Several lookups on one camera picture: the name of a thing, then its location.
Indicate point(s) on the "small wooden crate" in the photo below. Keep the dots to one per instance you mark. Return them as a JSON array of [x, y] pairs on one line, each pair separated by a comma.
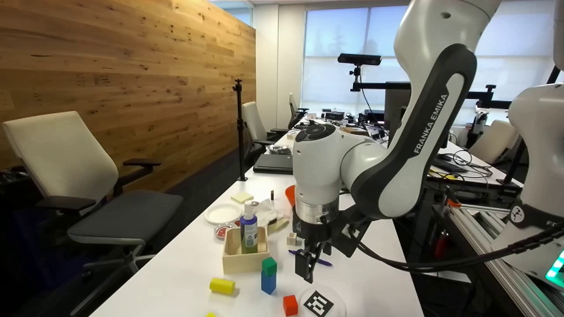
[[248, 262]]

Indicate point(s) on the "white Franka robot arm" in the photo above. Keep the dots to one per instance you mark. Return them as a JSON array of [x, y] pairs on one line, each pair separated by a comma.
[[424, 117]]

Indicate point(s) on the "yellow rectangular block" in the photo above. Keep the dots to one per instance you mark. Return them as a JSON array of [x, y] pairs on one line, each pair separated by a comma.
[[211, 315]]

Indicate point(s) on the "blue and green block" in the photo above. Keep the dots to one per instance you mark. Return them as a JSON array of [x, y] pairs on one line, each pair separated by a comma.
[[269, 276]]

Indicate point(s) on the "yellow cylinder block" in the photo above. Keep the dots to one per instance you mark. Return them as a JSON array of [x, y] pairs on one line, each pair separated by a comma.
[[223, 287]]

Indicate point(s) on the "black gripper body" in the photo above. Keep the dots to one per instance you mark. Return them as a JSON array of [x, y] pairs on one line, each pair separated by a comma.
[[316, 239]]

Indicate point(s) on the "printed wooden cube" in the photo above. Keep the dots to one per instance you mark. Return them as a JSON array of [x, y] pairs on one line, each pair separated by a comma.
[[294, 241]]

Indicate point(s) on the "red orange cube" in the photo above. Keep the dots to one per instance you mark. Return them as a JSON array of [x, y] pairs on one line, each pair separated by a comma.
[[290, 306]]

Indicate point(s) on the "dark monitor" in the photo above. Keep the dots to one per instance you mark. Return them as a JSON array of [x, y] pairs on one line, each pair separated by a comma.
[[398, 112]]

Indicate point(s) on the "black tripod pole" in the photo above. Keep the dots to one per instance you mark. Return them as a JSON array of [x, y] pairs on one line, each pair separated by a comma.
[[241, 130]]

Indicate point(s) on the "dark laptop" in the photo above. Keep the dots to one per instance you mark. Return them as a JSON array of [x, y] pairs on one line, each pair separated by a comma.
[[274, 163]]

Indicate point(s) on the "aluminium rail frame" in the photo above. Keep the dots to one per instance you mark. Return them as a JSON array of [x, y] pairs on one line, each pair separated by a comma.
[[500, 265]]

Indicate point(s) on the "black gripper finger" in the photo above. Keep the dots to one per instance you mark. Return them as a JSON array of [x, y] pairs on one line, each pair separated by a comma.
[[318, 262], [304, 267]]

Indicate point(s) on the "black camera on boom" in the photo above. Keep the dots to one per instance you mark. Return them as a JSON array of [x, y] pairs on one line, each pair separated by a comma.
[[361, 59]]

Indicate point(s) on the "orange plastic bowl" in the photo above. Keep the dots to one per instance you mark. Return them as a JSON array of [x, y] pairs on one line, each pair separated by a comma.
[[292, 197]]

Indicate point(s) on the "blue bottle with green label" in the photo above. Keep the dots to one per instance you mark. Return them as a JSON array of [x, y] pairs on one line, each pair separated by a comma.
[[250, 230]]

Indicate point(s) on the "white backed office chair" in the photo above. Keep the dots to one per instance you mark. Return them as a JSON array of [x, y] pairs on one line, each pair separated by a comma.
[[494, 142], [257, 121], [64, 160]]

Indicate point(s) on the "pale yellow sticky note pad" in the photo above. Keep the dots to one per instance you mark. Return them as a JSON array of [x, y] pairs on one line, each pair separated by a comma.
[[242, 198]]

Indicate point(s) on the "crumpled white tissue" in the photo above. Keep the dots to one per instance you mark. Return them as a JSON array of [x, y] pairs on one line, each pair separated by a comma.
[[272, 216]]

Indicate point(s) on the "red white bowl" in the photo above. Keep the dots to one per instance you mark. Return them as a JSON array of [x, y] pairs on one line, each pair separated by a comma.
[[221, 234]]

